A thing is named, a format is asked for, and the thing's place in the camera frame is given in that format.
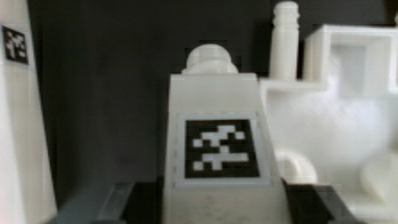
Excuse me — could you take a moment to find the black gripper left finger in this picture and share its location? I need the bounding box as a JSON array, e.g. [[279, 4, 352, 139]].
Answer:
[[89, 178, 164, 224]]

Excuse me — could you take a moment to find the white chair back frame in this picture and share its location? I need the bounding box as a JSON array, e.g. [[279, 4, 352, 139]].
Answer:
[[0, 0, 57, 224]]

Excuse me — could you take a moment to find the small white part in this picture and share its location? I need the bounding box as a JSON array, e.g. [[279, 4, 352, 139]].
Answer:
[[162, 44, 292, 224]]

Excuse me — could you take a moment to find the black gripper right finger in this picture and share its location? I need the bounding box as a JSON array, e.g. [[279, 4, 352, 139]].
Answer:
[[283, 181, 363, 224]]

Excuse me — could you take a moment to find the white chair seat part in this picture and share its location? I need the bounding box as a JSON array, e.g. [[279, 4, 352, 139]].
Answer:
[[262, 25, 398, 224]]

